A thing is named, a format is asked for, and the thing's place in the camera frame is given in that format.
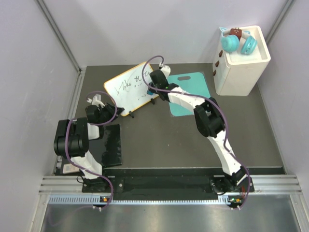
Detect purple cable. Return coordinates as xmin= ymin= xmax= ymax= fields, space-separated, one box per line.
xmin=141 ymin=55 xmax=250 ymax=210
xmin=65 ymin=91 xmax=118 ymax=208

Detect yellow framed whiteboard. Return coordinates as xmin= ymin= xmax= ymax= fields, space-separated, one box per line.
xmin=104 ymin=62 xmax=158 ymax=116

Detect grey slotted cable duct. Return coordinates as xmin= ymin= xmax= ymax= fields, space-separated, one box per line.
xmin=48 ymin=195 xmax=241 ymax=206

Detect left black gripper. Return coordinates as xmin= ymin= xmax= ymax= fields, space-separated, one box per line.
xmin=98 ymin=102 xmax=124 ymax=125

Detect teal cutting board mat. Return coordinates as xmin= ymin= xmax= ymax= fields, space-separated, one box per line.
xmin=168 ymin=72 xmax=211 ymax=116

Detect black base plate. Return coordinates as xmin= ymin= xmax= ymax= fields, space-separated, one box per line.
xmin=82 ymin=175 xmax=253 ymax=195

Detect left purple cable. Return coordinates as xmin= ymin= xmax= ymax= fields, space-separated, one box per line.
xmin=65 ymin=91 xmax=118 ymax=208

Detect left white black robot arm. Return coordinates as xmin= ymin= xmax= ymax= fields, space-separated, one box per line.
xmin=54 ymin=103 xmax=124 ymax=192

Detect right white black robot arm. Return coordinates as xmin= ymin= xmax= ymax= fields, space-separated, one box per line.
xmin=148 ymin=68 xmax=248 ymax=191

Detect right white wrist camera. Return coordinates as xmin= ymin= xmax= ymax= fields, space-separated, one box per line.
xmin=159 ymin=64 xmax=171 ymax=78

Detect brown toy cube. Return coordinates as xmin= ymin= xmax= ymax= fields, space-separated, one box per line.
xmin=229 ymin=28 xmax=242 ymax=40

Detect white drawer cabinet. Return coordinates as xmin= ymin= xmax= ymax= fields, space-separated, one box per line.
xmin=212 ymin=26 xmax=271 ymax=96

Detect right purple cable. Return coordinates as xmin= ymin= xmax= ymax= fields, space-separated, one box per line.
xmin=141 ymin=55 xmax=250 ymax=210

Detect teal cat ear headphones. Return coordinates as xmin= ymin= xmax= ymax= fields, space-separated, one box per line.
xmin=219 ymin=27 xmax=257 ymax=55

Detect black glossy mat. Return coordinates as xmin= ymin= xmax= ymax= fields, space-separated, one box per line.
xmin=62 ymin=123 xmax=123 ymax=170

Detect small label card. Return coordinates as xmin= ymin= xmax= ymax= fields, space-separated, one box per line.
xmin=62 ymin=163 xmax=80 ymax=174

